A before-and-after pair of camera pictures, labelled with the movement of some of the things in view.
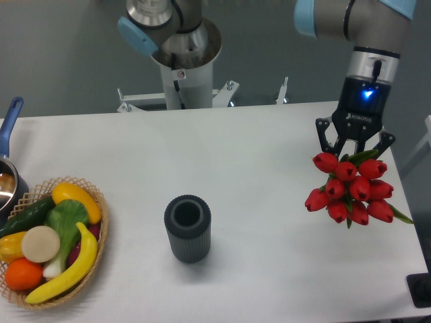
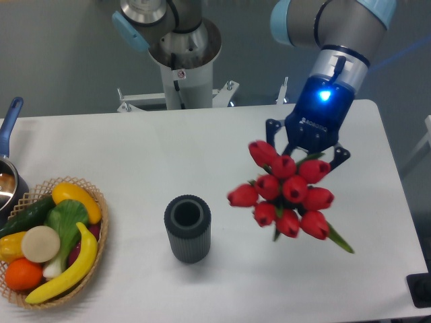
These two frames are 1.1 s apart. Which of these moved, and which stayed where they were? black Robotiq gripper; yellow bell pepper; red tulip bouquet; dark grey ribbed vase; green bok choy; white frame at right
Moved: black Robotiq gripper; red tulip bouquet
Stayed: yellow bell pepper; white frame at right; green bok choy; dark grey ribbed vase
